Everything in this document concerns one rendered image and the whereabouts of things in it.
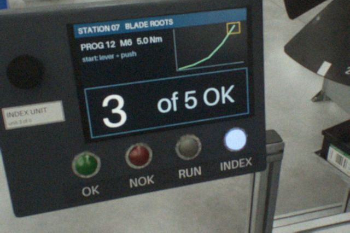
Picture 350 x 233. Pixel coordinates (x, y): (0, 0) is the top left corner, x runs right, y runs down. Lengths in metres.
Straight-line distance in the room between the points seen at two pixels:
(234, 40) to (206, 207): 1.58
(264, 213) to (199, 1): 0.34
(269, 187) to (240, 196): 1.42
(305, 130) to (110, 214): 1.21
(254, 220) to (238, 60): 0.28
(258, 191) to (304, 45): 0.53
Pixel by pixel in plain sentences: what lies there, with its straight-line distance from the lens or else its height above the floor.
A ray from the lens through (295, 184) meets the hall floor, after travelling 2.12.
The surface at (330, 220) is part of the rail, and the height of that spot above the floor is 0.86.
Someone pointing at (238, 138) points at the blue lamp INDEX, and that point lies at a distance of 0.42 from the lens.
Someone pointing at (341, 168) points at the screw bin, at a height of 0.82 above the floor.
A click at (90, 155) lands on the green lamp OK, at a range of 0.40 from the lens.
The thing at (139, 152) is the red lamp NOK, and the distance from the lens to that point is 0.40.
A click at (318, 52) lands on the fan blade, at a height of 0.97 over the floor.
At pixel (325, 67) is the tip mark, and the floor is 0.95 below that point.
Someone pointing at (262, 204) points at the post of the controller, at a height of 0.95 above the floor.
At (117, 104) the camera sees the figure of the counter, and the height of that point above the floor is 1.17.
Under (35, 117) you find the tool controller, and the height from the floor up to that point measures 1.17.
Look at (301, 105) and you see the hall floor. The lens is 2.75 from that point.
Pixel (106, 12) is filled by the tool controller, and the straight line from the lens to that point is 0.38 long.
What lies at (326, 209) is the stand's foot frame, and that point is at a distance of 1.93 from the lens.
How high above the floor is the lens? 1.37
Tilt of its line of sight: 31 degrees down
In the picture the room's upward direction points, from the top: 1 degrees counter-clockwise
